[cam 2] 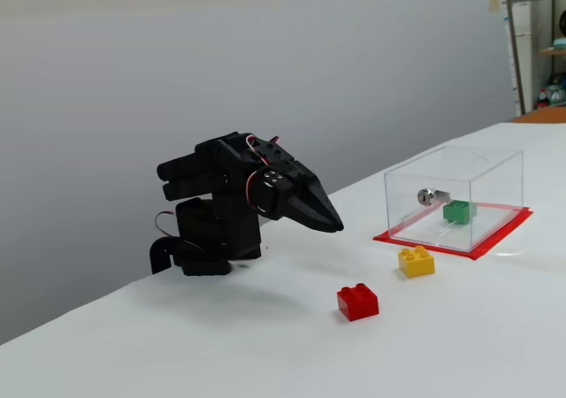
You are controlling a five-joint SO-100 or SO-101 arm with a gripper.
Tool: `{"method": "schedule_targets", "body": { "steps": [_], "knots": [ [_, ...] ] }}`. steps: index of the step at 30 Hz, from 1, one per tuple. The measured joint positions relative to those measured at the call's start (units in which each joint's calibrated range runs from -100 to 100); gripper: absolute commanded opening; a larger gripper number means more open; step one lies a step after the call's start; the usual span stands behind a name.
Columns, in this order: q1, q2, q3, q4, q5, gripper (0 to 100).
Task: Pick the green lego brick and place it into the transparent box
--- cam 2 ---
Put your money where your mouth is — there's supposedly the yellow lego brick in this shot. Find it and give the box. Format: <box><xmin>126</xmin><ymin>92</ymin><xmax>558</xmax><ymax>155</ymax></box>
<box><xmin>397</xmin><ymin>245</ymin><xmax>436</xmax><ymax>279</ymax></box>

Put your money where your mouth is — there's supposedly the metal storage shelf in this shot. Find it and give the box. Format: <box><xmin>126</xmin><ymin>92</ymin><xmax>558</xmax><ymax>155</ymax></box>
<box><xmin>502</xmin><ymin>0</ymin><xmax>566</xmax><ymax>117</ymax></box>

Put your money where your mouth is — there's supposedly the red tape frame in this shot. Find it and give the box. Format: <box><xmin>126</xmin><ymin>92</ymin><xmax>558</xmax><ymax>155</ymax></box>
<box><xmin>372</xmin><ymin>201</ymin><xmax>535</xmax><ymax>264</ymax></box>

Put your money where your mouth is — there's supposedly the orange wooden tabletop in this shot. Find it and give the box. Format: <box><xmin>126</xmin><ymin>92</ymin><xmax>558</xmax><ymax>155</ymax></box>
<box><xmin>508</xmin><ymin>106</ymin><xmax>566</xmax><ymax>125</ymax></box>

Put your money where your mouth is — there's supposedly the green lego brick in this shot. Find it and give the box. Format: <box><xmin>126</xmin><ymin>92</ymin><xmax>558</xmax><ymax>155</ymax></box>
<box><xmin>442</xmin><ymin>199</ymin><xmax>478</xmax><ymax>226</ymax></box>

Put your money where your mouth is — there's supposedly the red white black servo cable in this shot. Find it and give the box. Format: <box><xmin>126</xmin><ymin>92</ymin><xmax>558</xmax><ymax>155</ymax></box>
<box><xmin>244</xmin><ymin>134</ymin><xmax>280</xmax><ymax>210</ymax></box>
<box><xmin>154</xmin><ymin>210</ymin><xmax>179</xmax><ymax>241</ymax></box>

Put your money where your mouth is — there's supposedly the silver cam lock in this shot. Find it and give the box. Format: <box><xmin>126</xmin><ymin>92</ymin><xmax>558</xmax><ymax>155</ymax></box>
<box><xmin>417</xmin><ymin>188</ymin><xmax>451</xmax><ymax>208</ymax></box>

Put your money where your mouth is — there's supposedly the transparent plastic box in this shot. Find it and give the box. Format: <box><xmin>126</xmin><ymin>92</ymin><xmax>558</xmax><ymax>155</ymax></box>
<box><xmin>383</xmin><ymin>145</ymin><xmax>525</xmax><ymax>253</ymax></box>

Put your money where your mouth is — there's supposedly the black table clamp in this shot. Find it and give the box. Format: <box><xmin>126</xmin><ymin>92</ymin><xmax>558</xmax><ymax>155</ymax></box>
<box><xmin>149</xmin><ymin>237</ymin><xmax>179</xmax><ymax>276</ymax></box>

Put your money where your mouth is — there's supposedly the red lego brick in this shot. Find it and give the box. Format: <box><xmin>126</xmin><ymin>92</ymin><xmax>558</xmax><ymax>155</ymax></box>
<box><xmin>336</xmin><ymin>282</ymin><xmax>380</xmax><ymax>323</ymax></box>

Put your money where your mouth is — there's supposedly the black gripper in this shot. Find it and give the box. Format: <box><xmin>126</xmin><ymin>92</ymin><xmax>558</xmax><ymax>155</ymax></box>
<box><xmin>246</xmin><ymin>136</ymin><xmax>346</xmax><ymax>234</ymax></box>

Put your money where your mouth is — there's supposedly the white cardboard box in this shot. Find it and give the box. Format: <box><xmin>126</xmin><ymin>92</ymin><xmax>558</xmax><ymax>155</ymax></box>
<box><xmin>512</xmin><ymin>2</ymin><xmax>534</xmax><ymax>37</ymax></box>

